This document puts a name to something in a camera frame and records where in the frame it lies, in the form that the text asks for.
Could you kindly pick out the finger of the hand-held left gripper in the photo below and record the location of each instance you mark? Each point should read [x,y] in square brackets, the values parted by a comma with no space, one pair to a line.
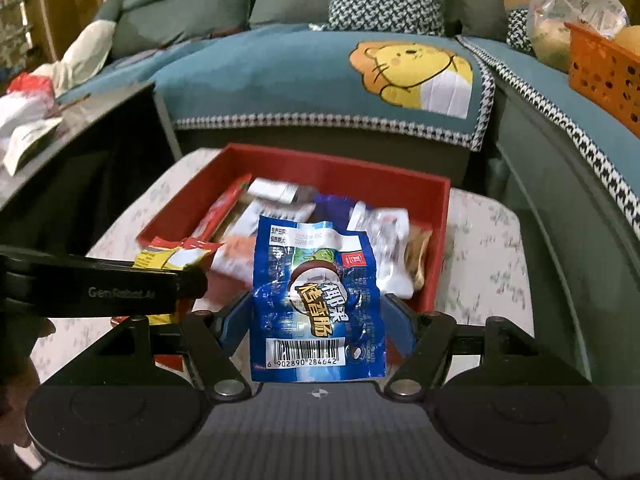
[192,284]

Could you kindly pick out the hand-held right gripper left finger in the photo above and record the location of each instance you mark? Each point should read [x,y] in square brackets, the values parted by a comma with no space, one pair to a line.
[237,320]

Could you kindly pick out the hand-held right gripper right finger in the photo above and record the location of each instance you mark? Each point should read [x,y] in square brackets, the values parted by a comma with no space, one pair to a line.
[400,325]

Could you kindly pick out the yellow and red snack packet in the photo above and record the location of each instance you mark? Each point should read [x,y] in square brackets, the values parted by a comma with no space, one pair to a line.
[170,257]

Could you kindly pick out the white spicy strips packet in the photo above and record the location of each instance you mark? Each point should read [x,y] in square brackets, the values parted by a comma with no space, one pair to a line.
[240,225]

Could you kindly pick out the clear white packet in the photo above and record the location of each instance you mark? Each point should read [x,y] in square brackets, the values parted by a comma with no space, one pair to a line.
[385,240]

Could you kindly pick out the blue sausage packet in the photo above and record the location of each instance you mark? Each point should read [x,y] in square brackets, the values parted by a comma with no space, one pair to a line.
[315,270]

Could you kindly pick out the dark blue wafer biscuit packet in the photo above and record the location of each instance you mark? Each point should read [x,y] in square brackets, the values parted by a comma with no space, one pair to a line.
[332,207]

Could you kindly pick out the red cardboard box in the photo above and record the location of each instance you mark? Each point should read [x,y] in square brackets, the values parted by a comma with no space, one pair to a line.
[350,175]

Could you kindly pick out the person's left hand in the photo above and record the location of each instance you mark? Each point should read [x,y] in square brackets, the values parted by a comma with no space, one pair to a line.
[20,395]

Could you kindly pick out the white paper packet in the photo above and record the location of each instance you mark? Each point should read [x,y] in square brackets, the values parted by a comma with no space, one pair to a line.
[30,142]

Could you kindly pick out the dark side table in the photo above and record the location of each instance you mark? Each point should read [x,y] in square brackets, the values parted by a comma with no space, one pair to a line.
[110,110]

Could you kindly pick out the red and white plastic bag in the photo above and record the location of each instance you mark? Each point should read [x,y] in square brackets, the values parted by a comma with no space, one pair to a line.
[25,100]

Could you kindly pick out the green sofa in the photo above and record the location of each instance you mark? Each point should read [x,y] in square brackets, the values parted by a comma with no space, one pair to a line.
[540,170]

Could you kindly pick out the blue lion print sofa cover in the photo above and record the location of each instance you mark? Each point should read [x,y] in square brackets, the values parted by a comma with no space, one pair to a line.
[280,70]

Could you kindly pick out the white cloth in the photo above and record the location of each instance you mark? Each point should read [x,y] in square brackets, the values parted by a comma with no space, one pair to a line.
[85,55]

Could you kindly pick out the blue houndstooth-trimmed sofa cover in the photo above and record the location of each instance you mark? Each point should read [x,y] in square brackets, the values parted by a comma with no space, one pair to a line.
[540,75]

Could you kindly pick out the wooden cabinet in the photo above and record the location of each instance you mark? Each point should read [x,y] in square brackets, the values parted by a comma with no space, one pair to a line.
[65,0]

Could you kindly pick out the orange plastic basket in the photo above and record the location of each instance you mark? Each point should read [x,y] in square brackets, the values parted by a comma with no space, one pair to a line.
[600,75]

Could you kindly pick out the small brown houndstooth pillow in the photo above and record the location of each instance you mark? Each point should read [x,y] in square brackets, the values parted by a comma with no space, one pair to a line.
[517,25]

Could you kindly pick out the clear plastic bag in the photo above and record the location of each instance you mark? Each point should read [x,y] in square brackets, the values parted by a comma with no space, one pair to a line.
[550,35]

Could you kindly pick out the yellow round fruit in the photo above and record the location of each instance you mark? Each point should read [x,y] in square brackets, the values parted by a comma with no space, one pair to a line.
[627,40]

